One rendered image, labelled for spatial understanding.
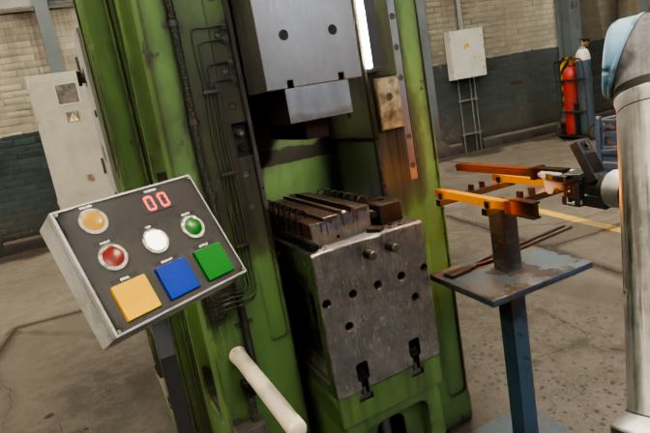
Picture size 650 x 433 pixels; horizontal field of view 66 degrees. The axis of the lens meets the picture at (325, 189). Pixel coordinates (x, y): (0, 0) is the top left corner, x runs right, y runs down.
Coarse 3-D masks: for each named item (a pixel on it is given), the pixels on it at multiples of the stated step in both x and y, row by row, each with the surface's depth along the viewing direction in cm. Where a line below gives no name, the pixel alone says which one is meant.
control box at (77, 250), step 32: (128, 192) 111; (192, 192) 121; (64, 224) 99; (128, 224) 107; (160, 224) 112; (64, 256) 99; (96, 256) 99; (128, 256) 103; (160, 256) 108; (192, 256) 112; (96, 288) 96; (160, 288) 104; (96, 320) 97; (160, 320) 107
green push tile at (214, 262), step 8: (208, 248) 115; (216, 248) 116; (200, 256) 113; (208, 256) 114; (216, 256) 115; (224, 256) 117; (200, 264) 112; (208, 264) 113; (216, 264) 114; (224, 264) 116; (208, 272) 112; (216, 272) 113; (224, 272) 115; (208, 280) 112
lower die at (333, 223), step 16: (304, 192) 187; (288, 208) 167; (304, 208) 162; (320, 208) 157; (352, 208) 149; (368, 208) 151; (288, 224) 157; (304, 224) 146; (320, 224) 144; (336, 224) 147; (352, 224) 149; (368, 224) 152; (320, 240) 145; (336, 240) 147
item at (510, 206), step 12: (444, 192) 161; (456, 192) 156; (468, 192) 153; (480, 204) 146; (492, 204) 140; (504, 204) 135; (516, 204) 133; (528, 204) 128; (528, 216) 129; (540, 216) 128
